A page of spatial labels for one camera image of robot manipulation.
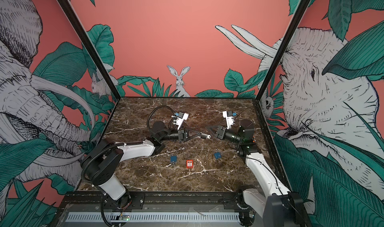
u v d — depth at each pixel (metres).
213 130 0.71
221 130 0.67
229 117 0.70
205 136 0.71
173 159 0.89
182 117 0.69
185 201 0.75
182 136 0.68
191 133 0.70
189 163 0.86
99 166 0.46
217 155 0.90
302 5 0.73
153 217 0.70
